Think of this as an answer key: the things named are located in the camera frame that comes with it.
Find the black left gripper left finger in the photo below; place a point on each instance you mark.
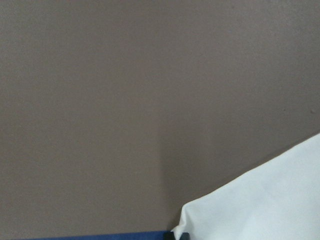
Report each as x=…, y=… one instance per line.
x=169, y=235

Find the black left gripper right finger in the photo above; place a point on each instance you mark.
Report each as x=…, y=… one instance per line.
x=185, y=236

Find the white long-sleeve cat shirt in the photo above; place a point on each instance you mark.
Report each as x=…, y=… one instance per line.
x=278, y=200

